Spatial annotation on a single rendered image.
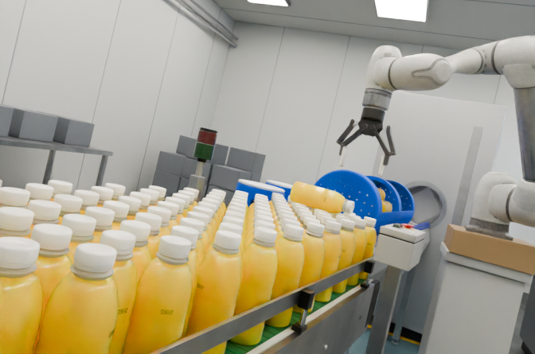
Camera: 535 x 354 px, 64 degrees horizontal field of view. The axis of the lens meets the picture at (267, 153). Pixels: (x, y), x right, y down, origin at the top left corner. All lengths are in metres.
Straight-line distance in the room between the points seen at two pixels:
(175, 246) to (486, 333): 1.68
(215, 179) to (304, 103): 2.50
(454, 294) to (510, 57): 0.97
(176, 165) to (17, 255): 5.22
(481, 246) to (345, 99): 5.36
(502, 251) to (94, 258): 1.73
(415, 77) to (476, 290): 1.01
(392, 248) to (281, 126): 6.10
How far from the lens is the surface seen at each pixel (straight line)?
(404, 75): 1.37
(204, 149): 1.40
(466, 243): 1.97
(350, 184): 1.68
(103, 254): 0.46
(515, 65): 1.81
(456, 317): 2.04
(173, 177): 5.64
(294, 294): 0.86
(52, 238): 0.51
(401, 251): 1.26
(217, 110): 7.73
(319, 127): 7.09
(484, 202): 2.06
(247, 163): 5.63
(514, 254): 2.00
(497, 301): 2.04
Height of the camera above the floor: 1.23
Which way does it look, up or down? level
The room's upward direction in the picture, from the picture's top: 13 degrees clockwise
